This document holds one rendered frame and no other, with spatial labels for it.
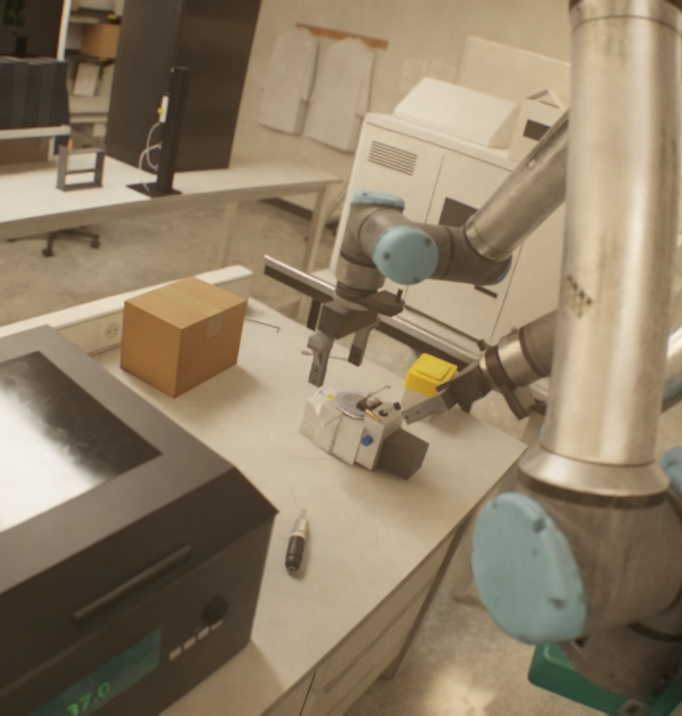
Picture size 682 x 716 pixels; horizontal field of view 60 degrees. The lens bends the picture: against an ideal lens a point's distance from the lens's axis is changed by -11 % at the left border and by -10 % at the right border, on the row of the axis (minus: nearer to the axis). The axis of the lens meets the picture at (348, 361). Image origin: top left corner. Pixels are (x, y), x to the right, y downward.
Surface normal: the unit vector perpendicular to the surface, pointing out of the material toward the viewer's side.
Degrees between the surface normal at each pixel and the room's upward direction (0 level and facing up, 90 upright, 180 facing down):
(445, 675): 0
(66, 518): 0
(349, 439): 90
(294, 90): 89
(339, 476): 0
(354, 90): 89
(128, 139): 90
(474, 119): 41
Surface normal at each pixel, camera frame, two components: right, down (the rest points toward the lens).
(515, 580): -0.93, 0.04
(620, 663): -0.40, -0.01
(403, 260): 0.22, 0.50
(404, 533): 0.22, -0.86
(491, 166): -0.56, 0.27
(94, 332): 0.80, 0.43
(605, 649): -0.59, -0.13
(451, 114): -0.20, -0.48
